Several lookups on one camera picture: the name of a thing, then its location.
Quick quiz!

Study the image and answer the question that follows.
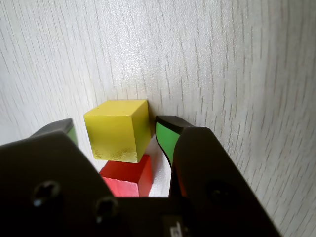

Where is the yellow wooden cube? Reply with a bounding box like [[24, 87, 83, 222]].
[[83, 99, 152, 164]]

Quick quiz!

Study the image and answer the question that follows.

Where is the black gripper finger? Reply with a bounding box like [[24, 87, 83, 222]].
[[155, 115, 282, 237], [0, 118, 130, 237]]

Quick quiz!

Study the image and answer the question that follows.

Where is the red wooden cube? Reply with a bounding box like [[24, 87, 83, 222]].
[[99, 154, 153, 198]]

